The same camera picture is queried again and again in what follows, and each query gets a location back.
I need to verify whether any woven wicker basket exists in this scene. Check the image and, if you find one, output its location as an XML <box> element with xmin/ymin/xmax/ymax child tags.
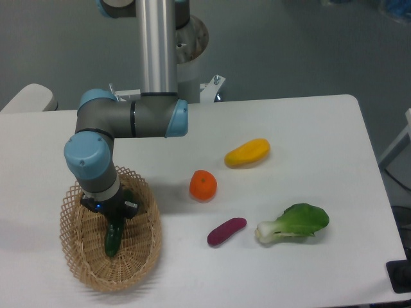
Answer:
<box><xmin>60</xmin><ymin>167</ymin><xmax>162</xmax><ymax>292</ymax></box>

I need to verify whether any yellow mango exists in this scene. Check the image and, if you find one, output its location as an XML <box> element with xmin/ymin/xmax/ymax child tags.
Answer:
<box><xmin>224</xmin><ymin>138</ymin><xmax>271</xmax><ymax>167</ymax></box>

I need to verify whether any blue object top right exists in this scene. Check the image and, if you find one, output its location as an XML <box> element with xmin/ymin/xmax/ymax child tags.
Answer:
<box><xmin>379</xmin><ymin>0</ymin><xmax>410</xmax><ymax>24</ymax></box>

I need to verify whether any white furniture frame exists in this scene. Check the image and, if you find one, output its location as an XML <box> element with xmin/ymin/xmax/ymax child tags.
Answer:
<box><xmin>378</xmin><ymin>109</ymin><xmax>410</xmax><ymax>169</ymax></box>

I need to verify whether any purple sweet potato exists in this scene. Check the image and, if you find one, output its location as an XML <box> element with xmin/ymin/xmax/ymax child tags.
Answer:
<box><xmin>207</xmin><ymin>218</ymin><xmax>247</xmax><ymax>246</ymax></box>

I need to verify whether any black device at table edge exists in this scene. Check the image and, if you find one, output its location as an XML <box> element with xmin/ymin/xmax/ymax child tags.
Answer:
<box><xmin>386</xmin><ymin>260</ymin><xmax>410</xmax><ymax>294</ymax></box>

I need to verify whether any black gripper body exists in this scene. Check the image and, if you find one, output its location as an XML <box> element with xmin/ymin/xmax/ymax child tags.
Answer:
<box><xmin>88</xmin><ymin>187</ymin><xmax>125</xmax><ymax>225</ymax></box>

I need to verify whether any green cucumber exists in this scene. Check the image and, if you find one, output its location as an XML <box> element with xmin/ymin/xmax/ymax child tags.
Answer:
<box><xmin>104</xmin><ymin>189</ymin><xmax>134</xmax><ymax>257</ymax></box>

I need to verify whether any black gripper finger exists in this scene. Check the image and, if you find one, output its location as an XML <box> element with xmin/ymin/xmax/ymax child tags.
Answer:
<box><xmin>122</xmin><ymin>200</ymin><xmax>139</xmax><ymax>219</ymax></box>
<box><xmin>80</xmin><ymin>193</ymin><xmax>100</xmax><ymax>213</ymax></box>

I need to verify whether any green bok choy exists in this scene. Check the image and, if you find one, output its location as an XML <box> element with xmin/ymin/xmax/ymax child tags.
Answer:
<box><xmin>254</xmin><ymin>203</ymin><xmax>329</xmax><ymax>244</ymax></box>

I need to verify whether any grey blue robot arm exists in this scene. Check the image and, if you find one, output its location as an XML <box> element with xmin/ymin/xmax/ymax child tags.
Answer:
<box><xmin>64</xmin><ymin>1</ymin><xmax>190</xmax><ymax>223</ymax></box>

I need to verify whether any white chair armrest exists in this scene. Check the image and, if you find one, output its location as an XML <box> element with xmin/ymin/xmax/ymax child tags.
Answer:
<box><xmin>1</xmin><ymin>83</ymin><xmax>58</xmax><ymax>114</ymax></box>

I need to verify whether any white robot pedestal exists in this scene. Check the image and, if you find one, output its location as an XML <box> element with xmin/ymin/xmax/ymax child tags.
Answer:
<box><xmin>108</xmin><ymin>14</ymin><xmax>226</xmax><ymax>109</ymax></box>

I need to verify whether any orange tangerine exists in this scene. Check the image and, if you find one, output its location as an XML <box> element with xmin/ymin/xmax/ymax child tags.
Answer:
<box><xmin>189</xmin><ymin>170</ymin><xmax>218</xmax><ymax>202</ymax></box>

